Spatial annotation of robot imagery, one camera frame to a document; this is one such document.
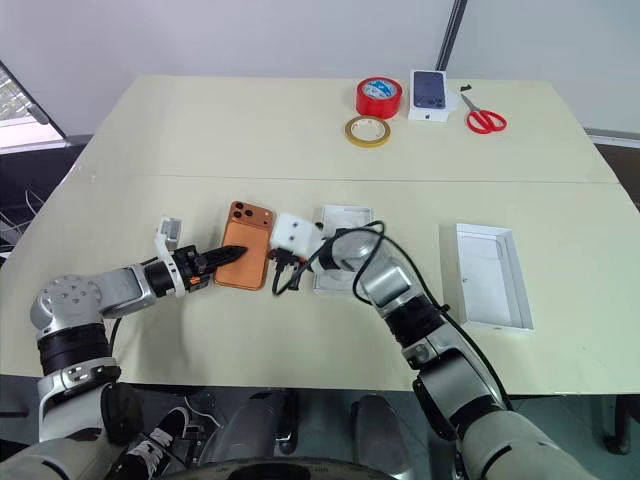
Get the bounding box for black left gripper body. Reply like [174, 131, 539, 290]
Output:
[172, 244, 210, 294]

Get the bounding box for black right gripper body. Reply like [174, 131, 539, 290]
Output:
[269, 248, 307, 276]

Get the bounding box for orange smartphone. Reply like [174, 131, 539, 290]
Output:
[213, 200, 278, 293]

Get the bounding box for white phone box base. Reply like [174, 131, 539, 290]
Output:
[311, 203, 374, 297]

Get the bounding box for white phone box lid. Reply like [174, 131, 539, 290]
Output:
[438, 222, 536, 334]

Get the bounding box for white box with phone print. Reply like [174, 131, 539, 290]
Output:
[406, 68, 461, 124]

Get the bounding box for black and white sneaker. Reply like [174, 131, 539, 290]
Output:
[126, 405, 192, 472]

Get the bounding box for red tape roll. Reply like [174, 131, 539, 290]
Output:
[355, 76, 405, 122]

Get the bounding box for dark framed window panel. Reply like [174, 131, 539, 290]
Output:
[0, 59, 69, 149]

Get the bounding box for black table leg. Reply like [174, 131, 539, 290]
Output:
[601, 393, 635, 455]

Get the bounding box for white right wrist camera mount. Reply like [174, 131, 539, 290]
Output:
[268, 212, 325, 265]

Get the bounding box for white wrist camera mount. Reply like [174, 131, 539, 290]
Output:
[268, 212, 325, 265]
[153, 215, 184, 296]

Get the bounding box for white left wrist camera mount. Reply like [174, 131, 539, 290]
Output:
[153, 215, 184, 296]

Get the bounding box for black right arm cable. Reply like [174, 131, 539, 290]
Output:
[271, 220, 514, 412]

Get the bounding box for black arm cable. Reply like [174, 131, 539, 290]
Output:
[105, 316, 123, 357]
[271, 220, 514, 412]

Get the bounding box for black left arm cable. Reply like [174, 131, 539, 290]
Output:
[105, 316, 123, 357]

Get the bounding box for yellow tape ring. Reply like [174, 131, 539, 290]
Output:
[343, 114, 393, 150]

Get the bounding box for white loose cables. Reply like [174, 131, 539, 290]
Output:
[0, 187, 47, 251]

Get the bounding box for red handled scissors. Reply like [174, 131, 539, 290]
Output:
[458, 91, 509, 136]

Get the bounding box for grey vertical wall rail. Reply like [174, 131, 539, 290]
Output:
[433, 0, 467, 72]

